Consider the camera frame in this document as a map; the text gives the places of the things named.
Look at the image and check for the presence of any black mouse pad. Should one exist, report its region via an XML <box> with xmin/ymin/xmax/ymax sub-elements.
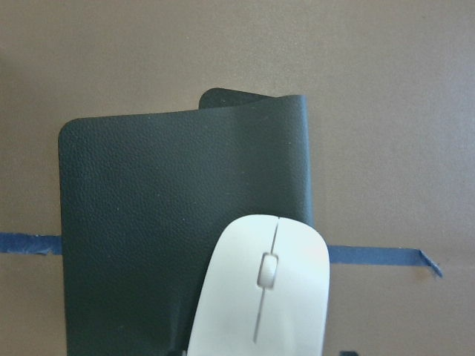
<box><xmin>58</xmin><ymin>88</ymin><xmax>314</xmax><ymax>355</ymax></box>

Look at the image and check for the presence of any white computer mouse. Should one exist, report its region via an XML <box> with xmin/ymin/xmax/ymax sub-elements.
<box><xmin>187</xmin><ymin>214</ymin><xmax>330</xmax><ymax>355</ymax></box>

